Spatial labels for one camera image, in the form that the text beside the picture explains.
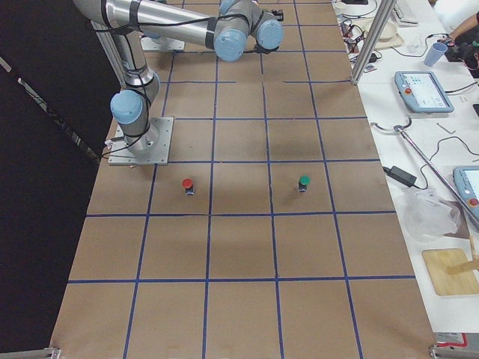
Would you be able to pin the aluminium frame post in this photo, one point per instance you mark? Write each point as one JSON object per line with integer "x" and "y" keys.
{"x": 379, "y": 21}

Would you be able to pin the blue teach pendant near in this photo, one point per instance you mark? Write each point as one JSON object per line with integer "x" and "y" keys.
{"x": 466, "y": 182}

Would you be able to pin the blue plastic cup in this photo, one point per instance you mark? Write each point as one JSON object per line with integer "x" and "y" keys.
{"x": 436, "y": 51}

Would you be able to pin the wooden board stand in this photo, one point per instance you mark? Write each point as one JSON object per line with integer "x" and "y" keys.
{"x": 450, "y": 264}

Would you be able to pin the beige tray with plate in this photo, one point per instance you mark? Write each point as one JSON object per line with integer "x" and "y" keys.
{"x": 389, "y": 36}

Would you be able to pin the red push button switch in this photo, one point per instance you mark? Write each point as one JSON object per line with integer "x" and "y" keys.
{"x": 188, "y": 186}

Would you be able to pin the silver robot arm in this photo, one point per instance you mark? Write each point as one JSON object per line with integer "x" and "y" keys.
{"x": 128, "y": 28}

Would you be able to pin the green push button switch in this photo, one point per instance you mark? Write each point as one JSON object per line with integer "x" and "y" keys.
{"x": 303, "y": 183}

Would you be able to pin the blue teach pendant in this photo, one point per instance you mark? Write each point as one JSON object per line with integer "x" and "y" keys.
{"x": 466, "y": 182}
{"x": 422, "y": 92}

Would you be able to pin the clear plastic bag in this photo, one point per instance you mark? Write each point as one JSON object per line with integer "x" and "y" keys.
{"x": 424, "y": 215}

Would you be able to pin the black power adapter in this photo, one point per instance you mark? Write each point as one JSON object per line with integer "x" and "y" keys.
{"x": 402, "y": 176}

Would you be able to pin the blue teach pendant far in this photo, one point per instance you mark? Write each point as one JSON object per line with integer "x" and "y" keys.
{"x": 422, "y": 92}

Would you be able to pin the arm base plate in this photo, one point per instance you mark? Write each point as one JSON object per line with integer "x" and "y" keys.
{"x": 152, "y": 148}
{"x": 161, "y": 44}

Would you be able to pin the metal cane rod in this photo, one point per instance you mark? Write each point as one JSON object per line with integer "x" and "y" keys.
{"x": 400, "y": 129}

